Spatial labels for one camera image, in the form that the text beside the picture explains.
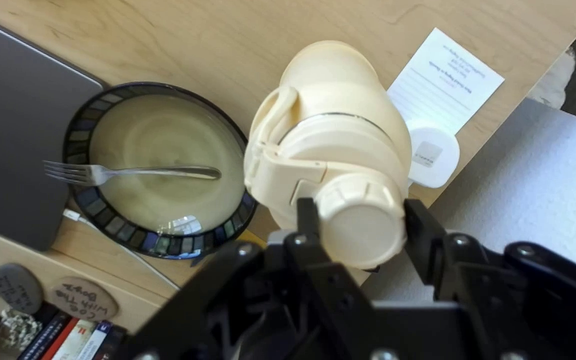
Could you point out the round grey coaster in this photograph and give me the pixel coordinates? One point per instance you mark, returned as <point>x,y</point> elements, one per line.
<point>20,288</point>

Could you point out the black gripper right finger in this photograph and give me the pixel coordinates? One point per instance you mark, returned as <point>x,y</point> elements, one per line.
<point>424,240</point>

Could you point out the grey laptop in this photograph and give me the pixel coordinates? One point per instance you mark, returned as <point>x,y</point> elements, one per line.
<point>38,96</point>

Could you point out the white round disc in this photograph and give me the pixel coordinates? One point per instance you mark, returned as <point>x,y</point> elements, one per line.
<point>435,154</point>

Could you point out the silver fork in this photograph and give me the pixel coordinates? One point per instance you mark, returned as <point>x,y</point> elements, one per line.
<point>96,174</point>

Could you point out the dark rimmed bowl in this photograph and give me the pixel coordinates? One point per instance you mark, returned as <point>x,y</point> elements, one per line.
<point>150,124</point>

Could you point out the round tan coaster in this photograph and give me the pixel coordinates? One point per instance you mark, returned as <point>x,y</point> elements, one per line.
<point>83,298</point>

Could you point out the white paper sheet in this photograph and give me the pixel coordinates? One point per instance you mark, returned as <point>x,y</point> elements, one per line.
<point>442,84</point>

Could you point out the white styrofoam box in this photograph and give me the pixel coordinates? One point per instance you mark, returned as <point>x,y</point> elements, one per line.
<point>521,185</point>

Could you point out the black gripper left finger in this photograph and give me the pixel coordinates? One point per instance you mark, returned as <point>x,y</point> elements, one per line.
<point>308,237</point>

